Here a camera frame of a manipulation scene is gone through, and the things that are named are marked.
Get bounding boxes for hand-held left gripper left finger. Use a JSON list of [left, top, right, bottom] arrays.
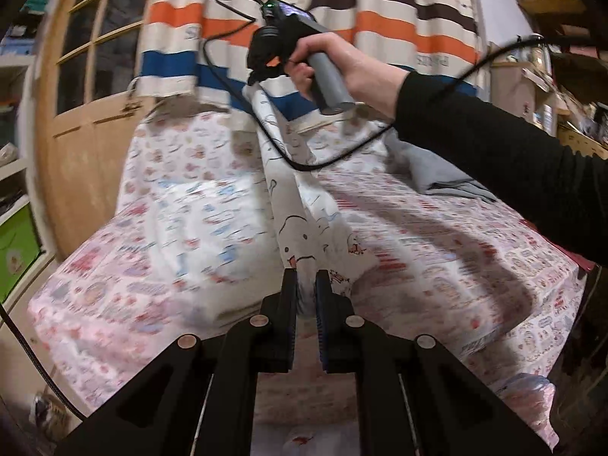
[[54, 270, 299, 456]]

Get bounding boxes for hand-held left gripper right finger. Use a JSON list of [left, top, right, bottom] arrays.
[[313, 269, 554, 456]]

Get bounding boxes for white cartoon print pants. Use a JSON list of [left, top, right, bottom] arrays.
[[142, 81, 362, 338]]

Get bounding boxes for person's right forearm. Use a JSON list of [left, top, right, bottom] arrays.
[[393, 70, 608, 267]]

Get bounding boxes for person's right hand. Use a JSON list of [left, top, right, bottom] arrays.
[[285, 33, 410, 119]]

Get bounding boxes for striped curtain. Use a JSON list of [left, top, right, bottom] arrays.
[[133, 0, 490, 119]]

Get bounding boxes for pink printed bed sheet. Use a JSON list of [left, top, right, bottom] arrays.
[[28, 104, 585, 456]]

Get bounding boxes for grey cloth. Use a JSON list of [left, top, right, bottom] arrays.
[[387, 128, 499, 205]]

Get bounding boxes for wooden glazed door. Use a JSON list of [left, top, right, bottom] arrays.
[[35, 0, 172, 262]]

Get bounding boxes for white shelf unit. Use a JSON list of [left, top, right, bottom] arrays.
[[0, 0, 58, 324]]

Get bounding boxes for green storage bin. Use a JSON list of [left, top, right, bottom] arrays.
[[0, 209, 41, 302]]

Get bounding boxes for cluttered wooden shelf rack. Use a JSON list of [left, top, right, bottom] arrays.
[[489, 0, 608, 160]]

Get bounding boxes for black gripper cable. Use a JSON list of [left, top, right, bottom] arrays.
[[203, 0, 608, 172]]

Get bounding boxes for black braided cable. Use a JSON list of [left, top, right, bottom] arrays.
[[0, 304, 89, 421]]

